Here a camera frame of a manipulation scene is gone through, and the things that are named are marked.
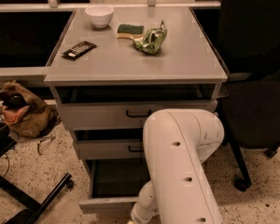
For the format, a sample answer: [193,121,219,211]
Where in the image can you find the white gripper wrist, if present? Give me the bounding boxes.
[131,203,156,224]

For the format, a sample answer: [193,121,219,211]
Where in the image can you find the grey bottom drawer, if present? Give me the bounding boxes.
[79,158,150,214]

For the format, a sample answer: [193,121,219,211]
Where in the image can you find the grey drawer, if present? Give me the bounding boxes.
[56,84,217,130]
[72,128,144,160]
[79,158,150,214]

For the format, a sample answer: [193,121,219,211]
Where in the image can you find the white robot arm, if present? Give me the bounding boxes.
[129,109,224,224]

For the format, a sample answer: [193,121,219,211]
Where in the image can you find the grey middle drawer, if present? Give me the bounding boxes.
[72,128,144,160]

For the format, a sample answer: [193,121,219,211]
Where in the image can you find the grey top drawer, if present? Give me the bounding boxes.
[56,84,217,130]

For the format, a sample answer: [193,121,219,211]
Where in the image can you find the grey drawer cabinet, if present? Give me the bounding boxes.
[43,6,229,215]

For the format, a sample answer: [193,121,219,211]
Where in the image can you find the glasses on floor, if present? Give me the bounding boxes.
[36,135,55,155]

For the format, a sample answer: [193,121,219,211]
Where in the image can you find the brown bag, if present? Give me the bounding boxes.
[0,81,60,138]

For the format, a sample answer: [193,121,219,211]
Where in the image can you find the black stand base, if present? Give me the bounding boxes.
[0,120,75,224]

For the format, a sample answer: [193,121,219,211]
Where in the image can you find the crumpled green chip bag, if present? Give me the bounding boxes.
[133,21,167,55]

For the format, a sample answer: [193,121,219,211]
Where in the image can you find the black remote control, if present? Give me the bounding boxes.
[63,41,96,60]

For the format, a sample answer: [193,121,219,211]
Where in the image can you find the green yellow sponge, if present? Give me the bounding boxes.
[117,24,144,39]

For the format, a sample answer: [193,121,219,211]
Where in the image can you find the white bowl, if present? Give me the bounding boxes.
[85,5,114,28]

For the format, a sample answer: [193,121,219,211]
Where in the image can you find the black office chair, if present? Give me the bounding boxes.
[216,0,280,191]

